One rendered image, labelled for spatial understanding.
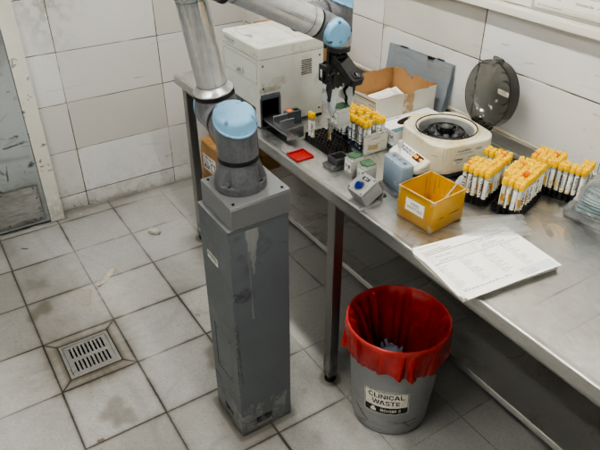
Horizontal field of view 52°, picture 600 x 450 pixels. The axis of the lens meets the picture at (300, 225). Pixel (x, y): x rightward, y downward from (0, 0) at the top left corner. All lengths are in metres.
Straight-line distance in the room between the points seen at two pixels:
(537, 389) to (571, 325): 0.72
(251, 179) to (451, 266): 0.58
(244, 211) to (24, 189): 1.96
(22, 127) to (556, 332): 2.64
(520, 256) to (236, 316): 0.84
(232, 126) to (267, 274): 0.49
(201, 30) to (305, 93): 0.76
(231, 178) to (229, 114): 0.17
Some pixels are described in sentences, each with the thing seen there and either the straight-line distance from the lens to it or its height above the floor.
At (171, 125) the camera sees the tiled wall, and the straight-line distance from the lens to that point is 3.65.
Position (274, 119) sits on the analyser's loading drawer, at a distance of 2.21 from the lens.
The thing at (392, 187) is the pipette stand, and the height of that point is 0.89.
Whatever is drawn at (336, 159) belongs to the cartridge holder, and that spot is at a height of 0.89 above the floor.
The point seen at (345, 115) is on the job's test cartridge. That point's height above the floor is 1.06.
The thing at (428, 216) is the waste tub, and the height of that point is 0.93.
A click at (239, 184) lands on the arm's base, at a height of 0.99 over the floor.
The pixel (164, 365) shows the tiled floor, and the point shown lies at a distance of 2.58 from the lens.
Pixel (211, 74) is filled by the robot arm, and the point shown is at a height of 1.25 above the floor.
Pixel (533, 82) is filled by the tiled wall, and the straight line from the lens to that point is 2.14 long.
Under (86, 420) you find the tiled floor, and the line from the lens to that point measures 2.47.
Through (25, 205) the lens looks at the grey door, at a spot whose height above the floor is 0.14.
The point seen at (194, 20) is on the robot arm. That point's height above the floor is 1.40.
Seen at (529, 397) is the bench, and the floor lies 0.27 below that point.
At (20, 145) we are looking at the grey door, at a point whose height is 0.47.
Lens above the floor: 1.82
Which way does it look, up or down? 33 degrees down
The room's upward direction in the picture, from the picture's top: straight up
